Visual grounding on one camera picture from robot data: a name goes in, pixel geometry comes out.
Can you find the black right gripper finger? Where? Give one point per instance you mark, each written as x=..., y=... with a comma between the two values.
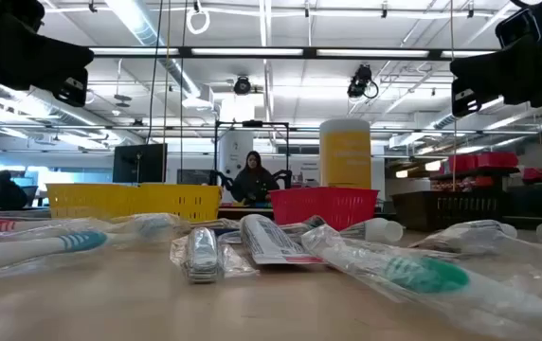
x=464, y=102
x=503, y=71

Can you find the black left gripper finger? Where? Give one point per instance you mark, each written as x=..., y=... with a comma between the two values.
x=73, y=90
x=53, y=57

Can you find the large yellow plastic basket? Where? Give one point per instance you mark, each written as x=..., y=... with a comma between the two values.
x=91, y=201

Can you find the blue toothbrush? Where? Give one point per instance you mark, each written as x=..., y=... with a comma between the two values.
x=81, y=241

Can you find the white red toothpaste tube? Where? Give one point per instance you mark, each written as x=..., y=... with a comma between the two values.
x=1, y=226

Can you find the green toothbrush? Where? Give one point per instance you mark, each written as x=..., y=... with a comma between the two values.
x=422, y=274

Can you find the black background robot arm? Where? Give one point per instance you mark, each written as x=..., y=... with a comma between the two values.
x=219, y=179
x=284, y=177

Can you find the black overhead light bar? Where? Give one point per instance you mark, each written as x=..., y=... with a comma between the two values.
x=434, y=53

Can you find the red storage bin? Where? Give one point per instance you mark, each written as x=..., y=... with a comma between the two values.
x=498, y=159
x=463, y=163
x=535, y=174

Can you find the black monitor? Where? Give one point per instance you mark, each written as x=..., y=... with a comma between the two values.
x=138, y=163

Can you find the black plastic basket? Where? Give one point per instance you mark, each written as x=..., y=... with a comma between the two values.
x=446, y=208

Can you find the person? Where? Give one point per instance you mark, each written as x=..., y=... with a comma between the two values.
x=253, y=184
x=8, y=192

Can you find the yellow white wipes canister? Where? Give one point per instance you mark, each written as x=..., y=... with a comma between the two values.
x=345, y=156

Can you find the small yellow plastic basket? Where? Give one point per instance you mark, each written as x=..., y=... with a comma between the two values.
x=181, y=201

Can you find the red plastic basket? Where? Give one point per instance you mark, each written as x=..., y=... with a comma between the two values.
x=323, y=206

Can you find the silver packet in clear wrap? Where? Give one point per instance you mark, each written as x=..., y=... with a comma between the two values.
x=200, y=256

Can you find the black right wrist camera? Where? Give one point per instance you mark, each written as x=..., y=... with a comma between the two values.
x=517, y=27

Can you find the black overhead camera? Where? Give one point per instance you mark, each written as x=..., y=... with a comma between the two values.
x=361, y=78
x=241, y=86

